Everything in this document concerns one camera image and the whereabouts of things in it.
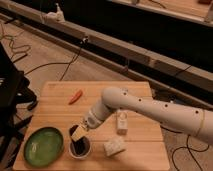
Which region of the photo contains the black eraser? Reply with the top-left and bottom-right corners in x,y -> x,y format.
74,139 -> 85,155

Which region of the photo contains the orange carrot toy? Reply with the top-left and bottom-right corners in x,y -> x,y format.
68,90 -> 83,105

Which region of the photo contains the white device on rail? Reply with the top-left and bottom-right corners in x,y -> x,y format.
46,4 -> 65,22

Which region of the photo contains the black floor cable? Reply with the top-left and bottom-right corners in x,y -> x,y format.
23,41 -> 84,82

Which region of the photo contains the white plastic bottle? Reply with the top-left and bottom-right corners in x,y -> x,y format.
116,112 -> 128,135

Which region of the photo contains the white ceramic cup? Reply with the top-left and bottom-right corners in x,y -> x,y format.
69,137 -> 91,160

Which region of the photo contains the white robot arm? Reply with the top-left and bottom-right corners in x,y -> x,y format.
72,87 -> 213,145

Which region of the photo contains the beige sponge block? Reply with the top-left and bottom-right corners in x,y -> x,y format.
104,137 -> 126,157

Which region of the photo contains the black office chair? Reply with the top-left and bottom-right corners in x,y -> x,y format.
0,43 -> 37,162

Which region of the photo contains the black cable near box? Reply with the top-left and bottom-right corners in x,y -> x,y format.
163,126 -> 211,171

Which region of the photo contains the green plate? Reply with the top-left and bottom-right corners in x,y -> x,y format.
23,127 -> 64,168

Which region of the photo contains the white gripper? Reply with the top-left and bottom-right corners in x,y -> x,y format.
72,110 -> 102,140

